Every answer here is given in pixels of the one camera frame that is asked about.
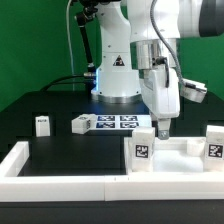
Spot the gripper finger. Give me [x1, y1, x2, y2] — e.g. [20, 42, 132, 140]
[158, 119, 171, 140]

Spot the white U-shaped fence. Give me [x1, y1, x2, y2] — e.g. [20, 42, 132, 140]
[0, 142, 224, 202]

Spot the grey hanging cable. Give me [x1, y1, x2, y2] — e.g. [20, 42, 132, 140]
[65, 0, 76, 92]

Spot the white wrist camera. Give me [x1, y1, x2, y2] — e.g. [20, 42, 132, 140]
[180, 79, 207, 103]

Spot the black cable bundle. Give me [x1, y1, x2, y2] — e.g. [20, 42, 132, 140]
[39, 74, 98, 93]

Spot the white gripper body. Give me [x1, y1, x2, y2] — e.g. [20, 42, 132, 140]
[140, 66, 180, 119]

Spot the white square tabletop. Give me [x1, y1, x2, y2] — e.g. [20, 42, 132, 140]
[124, 137, 224, 174]

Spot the AprilTag marker sheet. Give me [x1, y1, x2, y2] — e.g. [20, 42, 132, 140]
[95, 115, 151, 130]

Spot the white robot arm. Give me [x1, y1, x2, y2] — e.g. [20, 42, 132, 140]
[76, 0, 224, 140]

